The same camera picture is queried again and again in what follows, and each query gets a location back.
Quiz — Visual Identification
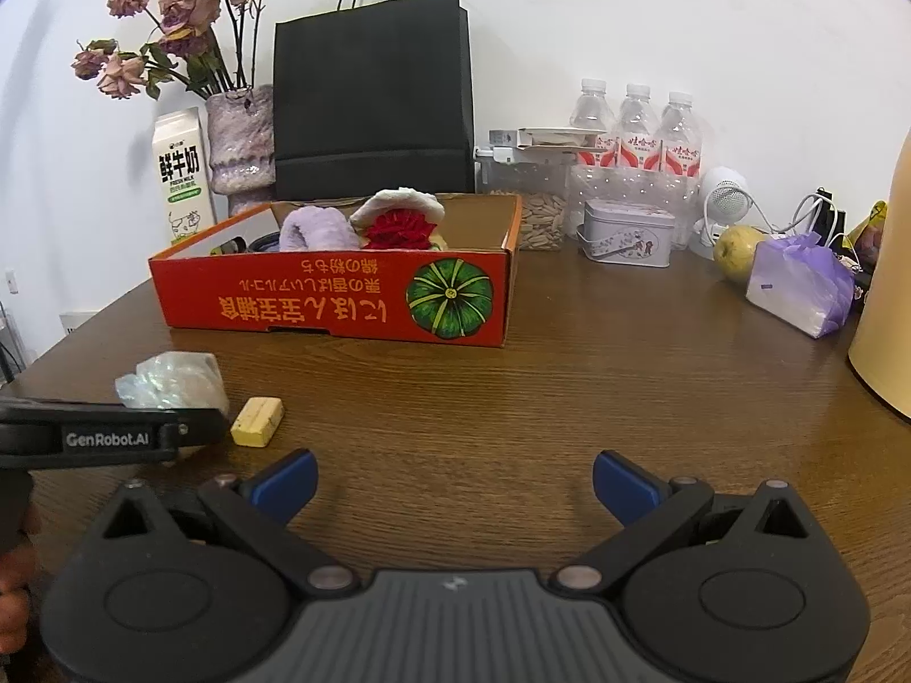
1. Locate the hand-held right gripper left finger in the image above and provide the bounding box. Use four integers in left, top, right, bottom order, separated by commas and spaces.
100, 450, 360, 591

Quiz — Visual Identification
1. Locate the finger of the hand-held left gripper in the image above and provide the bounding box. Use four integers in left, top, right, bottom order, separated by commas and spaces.
162, 405, 233, 448

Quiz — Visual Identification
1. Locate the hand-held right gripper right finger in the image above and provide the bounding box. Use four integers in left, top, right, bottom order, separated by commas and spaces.
548, 450, 812, 590

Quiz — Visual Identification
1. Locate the yellow rectangular block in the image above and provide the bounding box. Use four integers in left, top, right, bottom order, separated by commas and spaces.
231, 396, 286, 449

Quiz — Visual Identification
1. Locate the clear plastic bag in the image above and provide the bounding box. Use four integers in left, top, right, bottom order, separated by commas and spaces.
115, 352, 230, 460

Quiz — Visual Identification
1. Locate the red cardboard box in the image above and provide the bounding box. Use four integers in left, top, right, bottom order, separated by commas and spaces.
148, 192, 524, 349

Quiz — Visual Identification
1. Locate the red rose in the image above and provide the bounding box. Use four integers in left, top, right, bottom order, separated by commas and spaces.
364, 209, 438, 252

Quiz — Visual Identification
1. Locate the person's left hand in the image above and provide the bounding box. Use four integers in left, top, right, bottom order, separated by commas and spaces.
0, 505, 40, 656

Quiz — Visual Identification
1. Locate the white green milk carton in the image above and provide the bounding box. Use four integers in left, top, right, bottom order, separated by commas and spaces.
153, 106, 216, 246

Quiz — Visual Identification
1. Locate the pale tin box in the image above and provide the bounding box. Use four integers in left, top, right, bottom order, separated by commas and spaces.
576, 199, 676, 268

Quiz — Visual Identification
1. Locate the yellow green pear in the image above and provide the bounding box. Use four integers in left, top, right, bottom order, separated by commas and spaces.
713, 225, 770, 284

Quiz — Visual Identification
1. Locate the purple tissue bag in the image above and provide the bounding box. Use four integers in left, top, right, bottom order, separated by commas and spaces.
745, 233, 855, 339

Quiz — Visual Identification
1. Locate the clear seed container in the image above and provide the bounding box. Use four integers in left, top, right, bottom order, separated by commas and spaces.
475, 146, 571, 252

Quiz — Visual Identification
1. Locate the pink marbled vase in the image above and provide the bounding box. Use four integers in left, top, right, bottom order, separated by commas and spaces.
206, 84, 276, 218

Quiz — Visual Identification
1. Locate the small white fan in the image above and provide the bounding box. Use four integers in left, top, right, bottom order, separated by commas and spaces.
690, 166, 759, 261

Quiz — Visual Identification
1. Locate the yellow thermos jug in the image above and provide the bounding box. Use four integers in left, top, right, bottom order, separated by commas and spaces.
847, 131, 911, 421

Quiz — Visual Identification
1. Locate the yellow snack packet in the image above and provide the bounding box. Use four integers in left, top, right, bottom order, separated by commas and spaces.
847, 200, 891, 261

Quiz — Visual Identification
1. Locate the clear water bottle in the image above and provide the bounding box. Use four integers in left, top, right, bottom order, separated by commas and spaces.
615, 84, 660, 229
658, 91, 704, 250
569, 78, 617, 229

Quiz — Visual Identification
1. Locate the white flat box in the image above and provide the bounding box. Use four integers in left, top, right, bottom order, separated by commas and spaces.
489, 126, 606, 152

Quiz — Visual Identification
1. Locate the black paper bag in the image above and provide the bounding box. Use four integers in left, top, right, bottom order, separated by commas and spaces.
273, 0, 477, 201

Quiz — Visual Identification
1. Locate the dried rose bouquet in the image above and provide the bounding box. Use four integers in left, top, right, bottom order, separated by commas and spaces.
71, 0, 270, 101

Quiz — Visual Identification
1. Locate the white charging cable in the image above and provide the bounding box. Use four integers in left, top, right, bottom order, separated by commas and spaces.
772, 188, 850, 243

